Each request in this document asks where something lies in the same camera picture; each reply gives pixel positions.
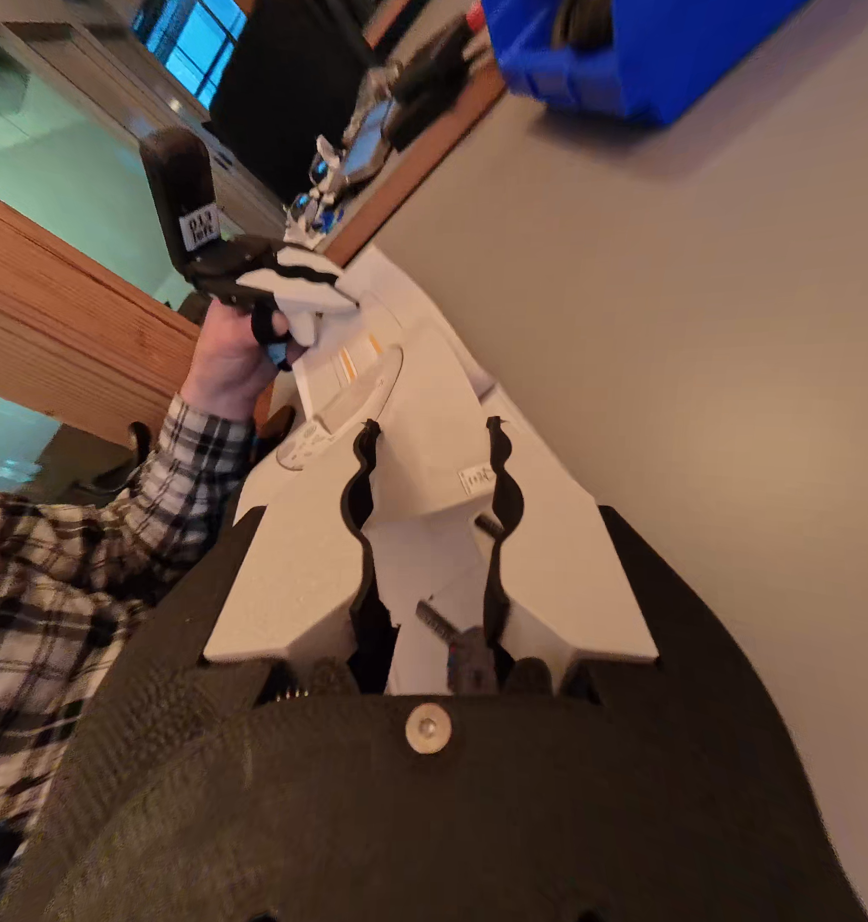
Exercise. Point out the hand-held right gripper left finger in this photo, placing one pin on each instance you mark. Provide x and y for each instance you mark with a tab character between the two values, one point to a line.
290	576

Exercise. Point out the background desk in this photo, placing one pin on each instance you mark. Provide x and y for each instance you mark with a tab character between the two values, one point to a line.
419	169

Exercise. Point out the blue storage bin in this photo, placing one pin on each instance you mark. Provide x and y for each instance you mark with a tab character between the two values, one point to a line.
657	72

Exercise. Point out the person's black shoe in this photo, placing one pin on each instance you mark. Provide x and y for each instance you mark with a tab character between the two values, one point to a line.
275	432

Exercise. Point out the toy truck instruction booklet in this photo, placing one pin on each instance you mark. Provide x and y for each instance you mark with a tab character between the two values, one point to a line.
434	461

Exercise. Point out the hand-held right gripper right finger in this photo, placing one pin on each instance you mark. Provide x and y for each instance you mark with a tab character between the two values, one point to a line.
578	576

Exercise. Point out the black monitor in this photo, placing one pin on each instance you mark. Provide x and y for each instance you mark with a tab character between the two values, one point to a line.
283	86

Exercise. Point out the person's left hand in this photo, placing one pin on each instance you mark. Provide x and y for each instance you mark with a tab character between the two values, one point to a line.
225	360

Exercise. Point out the person's plaid clothing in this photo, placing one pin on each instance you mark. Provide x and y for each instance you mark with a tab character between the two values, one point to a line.
31	612

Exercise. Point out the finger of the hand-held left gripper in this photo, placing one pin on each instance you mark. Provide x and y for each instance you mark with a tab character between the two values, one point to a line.
308	258
297	295

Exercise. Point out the small clear bag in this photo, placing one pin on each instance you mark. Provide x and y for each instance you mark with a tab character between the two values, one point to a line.
319	194

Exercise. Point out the grey desk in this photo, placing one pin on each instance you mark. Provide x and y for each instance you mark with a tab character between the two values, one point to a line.
693	360

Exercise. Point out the white paper envelope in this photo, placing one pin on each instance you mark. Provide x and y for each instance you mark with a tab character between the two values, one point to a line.
398	310

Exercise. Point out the device with blue screen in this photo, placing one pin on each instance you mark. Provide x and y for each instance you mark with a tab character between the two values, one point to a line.
369	144

